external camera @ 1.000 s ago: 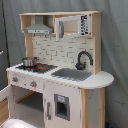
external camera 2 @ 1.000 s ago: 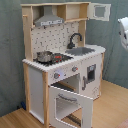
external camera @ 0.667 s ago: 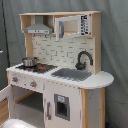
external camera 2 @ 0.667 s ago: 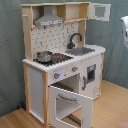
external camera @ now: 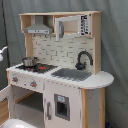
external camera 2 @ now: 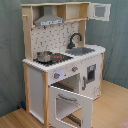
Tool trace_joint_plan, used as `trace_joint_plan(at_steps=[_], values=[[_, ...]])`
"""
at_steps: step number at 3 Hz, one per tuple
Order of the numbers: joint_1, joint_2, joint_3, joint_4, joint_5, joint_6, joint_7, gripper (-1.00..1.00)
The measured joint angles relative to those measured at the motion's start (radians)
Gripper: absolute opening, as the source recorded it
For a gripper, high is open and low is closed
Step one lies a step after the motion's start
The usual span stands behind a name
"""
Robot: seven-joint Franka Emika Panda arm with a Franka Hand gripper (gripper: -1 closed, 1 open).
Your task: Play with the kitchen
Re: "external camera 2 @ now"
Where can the white oven door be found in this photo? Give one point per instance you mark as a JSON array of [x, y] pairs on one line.
[[63, 102]]

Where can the white microwave door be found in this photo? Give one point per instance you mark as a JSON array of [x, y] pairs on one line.
[[98, 11]]

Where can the wooden toy kitchen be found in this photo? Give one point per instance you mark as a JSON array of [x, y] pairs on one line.
[[54, 38]]

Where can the black toy stovetop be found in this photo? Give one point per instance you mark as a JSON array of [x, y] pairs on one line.
[[57, 58]]

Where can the right red stove knob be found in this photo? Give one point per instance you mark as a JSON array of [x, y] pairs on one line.
[[74, 69]]

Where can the black toy faucet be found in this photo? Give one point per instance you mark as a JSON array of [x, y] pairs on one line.
[[74, 39]]

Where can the grey toy sink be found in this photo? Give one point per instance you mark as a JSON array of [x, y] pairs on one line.
[[79, 51]]

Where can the silver toy pot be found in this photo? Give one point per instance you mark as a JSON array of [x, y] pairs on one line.
[[45, 56]]

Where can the white fridge door with dispenser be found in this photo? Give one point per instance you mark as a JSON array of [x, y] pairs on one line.
[[90, 76]]

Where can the grey range hood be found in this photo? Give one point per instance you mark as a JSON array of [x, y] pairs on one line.
[[48, 18]]

